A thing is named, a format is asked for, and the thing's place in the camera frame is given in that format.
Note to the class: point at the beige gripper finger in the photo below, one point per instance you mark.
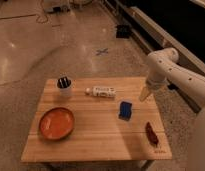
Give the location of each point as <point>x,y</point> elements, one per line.
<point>145,93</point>

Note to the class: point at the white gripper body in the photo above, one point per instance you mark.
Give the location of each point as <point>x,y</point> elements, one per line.
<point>155,85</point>

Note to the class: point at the white plastic bottle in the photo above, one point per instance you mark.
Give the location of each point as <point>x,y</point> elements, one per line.
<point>101,91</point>

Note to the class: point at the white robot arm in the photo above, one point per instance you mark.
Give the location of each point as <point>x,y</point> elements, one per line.
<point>163,65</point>

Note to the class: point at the orange ceramic bowl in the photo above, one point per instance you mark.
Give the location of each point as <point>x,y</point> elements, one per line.
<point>56,123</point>

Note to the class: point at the blue sponge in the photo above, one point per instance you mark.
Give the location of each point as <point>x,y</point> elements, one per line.
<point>125,110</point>

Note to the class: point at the dark red chili pepper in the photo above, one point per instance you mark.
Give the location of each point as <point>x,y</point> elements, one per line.
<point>151,135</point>

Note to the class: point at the wooden table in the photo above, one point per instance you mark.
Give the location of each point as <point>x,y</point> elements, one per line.
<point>99,133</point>

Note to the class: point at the black box on floor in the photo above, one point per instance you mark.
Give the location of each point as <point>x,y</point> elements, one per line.
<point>123,31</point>

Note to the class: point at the white cup with black items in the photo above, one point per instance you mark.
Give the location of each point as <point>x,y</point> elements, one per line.
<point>64,85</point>

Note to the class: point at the white device on floor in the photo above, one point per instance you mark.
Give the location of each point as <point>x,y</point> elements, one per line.
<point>51,6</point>

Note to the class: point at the long metal rail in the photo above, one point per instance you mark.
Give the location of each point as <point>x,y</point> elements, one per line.
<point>186,58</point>

